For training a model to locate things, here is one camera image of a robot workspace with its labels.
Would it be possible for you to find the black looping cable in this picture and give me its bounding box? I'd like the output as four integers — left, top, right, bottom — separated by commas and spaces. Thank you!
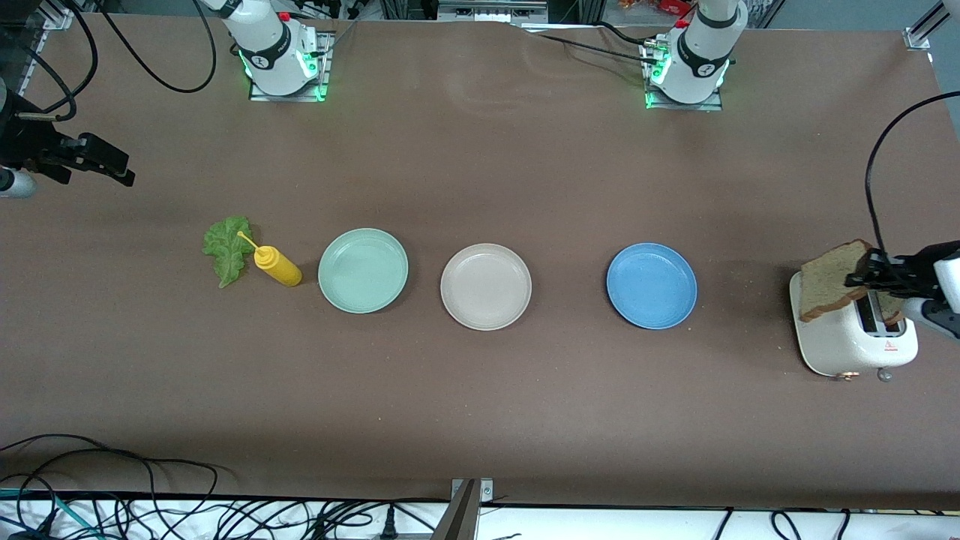
97, 0, 218, 95

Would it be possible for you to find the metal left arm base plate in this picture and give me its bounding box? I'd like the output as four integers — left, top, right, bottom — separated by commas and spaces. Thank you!
642, 41, 725, 112

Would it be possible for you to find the blue plate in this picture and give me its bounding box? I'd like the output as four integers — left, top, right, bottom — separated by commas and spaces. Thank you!
606, 242, 698, 330

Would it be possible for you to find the black floor cable loop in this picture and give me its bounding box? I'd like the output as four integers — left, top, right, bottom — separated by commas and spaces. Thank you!
0, 433, 220, 500

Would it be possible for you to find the black arm base cable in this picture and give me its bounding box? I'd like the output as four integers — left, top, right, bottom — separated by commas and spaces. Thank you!
592, 21, 668, 47
517, 28, 661, 68

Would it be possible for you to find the beige plate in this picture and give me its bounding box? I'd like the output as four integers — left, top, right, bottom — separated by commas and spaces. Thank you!
440, 243, 533, 332

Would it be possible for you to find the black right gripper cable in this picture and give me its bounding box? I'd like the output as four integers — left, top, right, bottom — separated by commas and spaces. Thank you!
15, 0, 100, 122

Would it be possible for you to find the yellow mustard squeeze bottle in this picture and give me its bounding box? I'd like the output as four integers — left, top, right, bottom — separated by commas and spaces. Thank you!
237, 231, 303, 288

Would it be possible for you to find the white toaster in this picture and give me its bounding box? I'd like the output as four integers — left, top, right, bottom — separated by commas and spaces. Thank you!
788, 259, 920, 383

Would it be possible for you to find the teal cable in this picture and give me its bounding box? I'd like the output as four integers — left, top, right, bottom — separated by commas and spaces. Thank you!
0, 487, 102, 539

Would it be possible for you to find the grey metal device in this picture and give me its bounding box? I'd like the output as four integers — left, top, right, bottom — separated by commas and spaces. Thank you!
437, 0, 548, 25

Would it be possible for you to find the red packet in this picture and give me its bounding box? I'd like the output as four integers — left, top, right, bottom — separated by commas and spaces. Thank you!
619, 0, 695, 17

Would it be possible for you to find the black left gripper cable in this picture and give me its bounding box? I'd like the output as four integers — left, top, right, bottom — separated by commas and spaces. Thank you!
864, 91, 960, 260

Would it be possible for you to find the metal table bracket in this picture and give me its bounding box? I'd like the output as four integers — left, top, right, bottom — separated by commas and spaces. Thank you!
431, 478, 496, 540

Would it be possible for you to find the aluminium frame profile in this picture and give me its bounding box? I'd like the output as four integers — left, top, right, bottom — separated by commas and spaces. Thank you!
19, 0, 102, 95
904, 0, 947, 52

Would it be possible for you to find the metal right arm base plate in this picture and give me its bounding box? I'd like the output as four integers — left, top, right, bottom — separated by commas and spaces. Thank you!
249, 31, 335, 103

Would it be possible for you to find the mint green plate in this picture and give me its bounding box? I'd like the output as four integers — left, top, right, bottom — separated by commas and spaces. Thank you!
318, 228, 410, 314

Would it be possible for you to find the green lettuce leaf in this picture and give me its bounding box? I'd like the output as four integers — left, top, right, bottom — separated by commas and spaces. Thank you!
202, 216, 257, 290

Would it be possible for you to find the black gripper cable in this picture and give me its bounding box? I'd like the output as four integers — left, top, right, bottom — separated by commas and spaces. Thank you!
15, 0, 100, 122
864, 91, 960, 260

